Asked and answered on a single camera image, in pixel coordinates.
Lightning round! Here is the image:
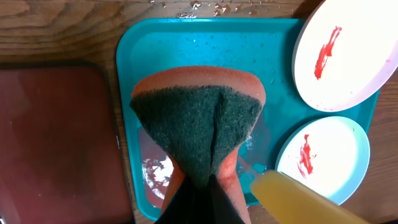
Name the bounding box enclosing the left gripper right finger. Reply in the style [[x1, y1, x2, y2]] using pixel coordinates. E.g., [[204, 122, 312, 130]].
[[208, 175, 244, 224]]

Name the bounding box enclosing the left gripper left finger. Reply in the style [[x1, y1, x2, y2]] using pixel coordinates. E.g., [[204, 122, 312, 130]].
[[155, 177, 198, 224]]

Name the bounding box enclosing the yellow-green plastic plate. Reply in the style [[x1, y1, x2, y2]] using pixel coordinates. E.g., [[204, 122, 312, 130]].
[[250, 170, 367, 224]]

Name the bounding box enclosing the green orange scrub sponge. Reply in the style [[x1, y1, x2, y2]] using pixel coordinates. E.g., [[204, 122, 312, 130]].
[[130, 66, 266, 223]]

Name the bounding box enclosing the light blue plastic plate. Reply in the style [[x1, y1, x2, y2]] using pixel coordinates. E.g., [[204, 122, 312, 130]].
[[275, 116, 370, 205]]

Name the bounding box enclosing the black rectangular tray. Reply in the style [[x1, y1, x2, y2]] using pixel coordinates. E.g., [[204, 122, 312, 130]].
[[1, 62, 134, 223]]

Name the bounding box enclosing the teal plastic tray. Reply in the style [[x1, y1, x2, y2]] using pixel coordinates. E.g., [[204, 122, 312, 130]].
[[116, 17, 380, 222]]

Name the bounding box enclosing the white pink-rimmed plate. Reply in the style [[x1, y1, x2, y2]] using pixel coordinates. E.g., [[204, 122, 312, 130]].
[[292, 0, 397, 112]]

